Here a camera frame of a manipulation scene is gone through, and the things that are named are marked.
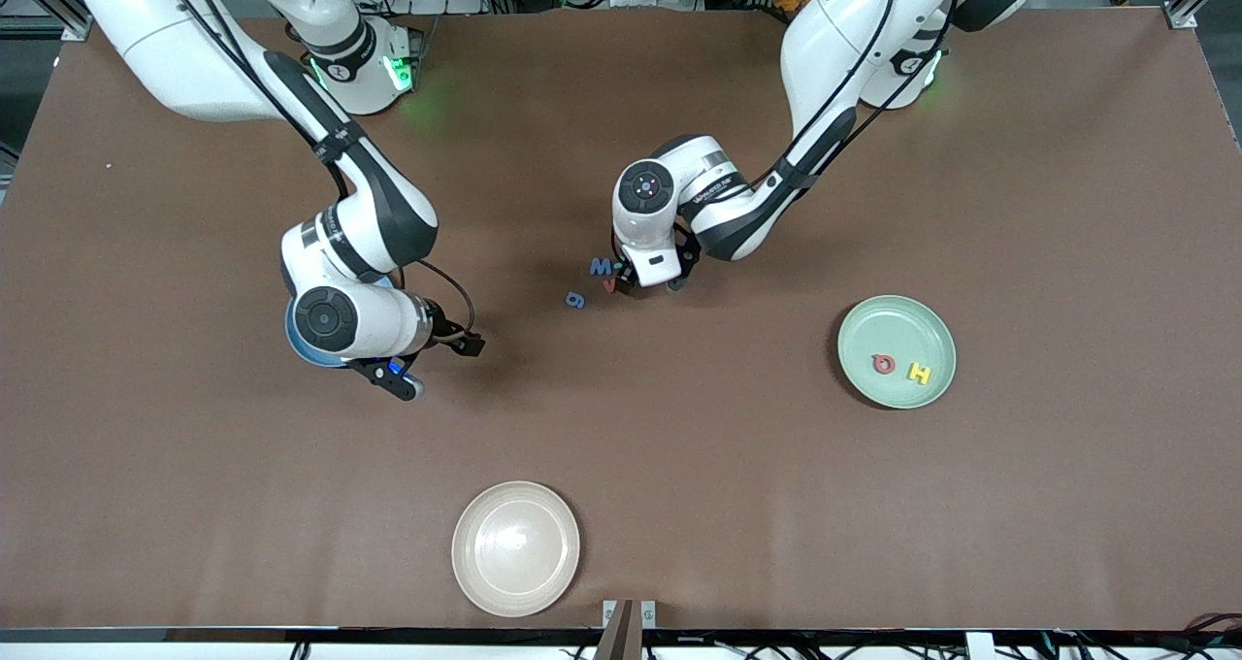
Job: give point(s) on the blue plate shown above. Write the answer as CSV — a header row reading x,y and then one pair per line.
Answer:
x,y
309,354

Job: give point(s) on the yellow foam letter H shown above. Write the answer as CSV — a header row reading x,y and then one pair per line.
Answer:
x,y
919,374

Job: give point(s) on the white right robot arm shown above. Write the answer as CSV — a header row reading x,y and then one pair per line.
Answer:
x,y
165,49

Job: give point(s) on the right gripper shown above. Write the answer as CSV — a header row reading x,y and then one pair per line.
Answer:
x,y
445,331

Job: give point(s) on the brown post with metal brackets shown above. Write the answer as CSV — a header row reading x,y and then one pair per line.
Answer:
x,y
621,631

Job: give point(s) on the red foam letter Q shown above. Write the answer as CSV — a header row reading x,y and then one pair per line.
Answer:
x,y
876,363

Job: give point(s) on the pale green plate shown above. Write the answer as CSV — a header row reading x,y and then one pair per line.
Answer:
x,y
873,330

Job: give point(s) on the blue foam letter W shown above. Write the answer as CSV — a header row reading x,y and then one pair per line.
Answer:
x,y
602,266

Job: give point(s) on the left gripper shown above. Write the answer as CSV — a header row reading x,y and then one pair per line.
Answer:
x,y
626,278

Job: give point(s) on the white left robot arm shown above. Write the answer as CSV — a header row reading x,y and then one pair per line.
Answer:
x,y
854,19

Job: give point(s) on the brown table cover sheet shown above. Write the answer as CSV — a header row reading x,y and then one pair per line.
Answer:
x,y
621,466

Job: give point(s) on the beige plate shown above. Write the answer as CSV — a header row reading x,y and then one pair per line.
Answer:
x,y
515,548

